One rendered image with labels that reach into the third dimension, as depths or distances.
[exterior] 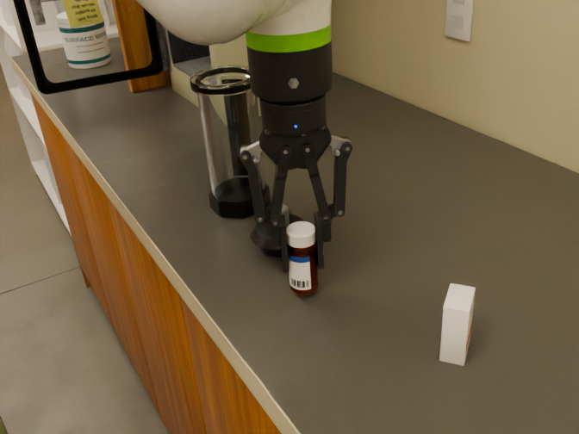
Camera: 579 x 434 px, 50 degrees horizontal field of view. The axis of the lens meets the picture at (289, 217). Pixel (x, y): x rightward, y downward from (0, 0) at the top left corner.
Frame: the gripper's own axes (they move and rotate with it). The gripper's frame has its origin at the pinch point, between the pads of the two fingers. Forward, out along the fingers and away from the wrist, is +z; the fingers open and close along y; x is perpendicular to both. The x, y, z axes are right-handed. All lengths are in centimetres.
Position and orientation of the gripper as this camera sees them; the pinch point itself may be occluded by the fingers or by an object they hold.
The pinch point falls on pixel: (301, 243)
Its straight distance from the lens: 80.3
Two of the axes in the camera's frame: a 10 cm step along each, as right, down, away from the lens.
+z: 0.6, 8.6, 5.0
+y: -10.0, 0.8, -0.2
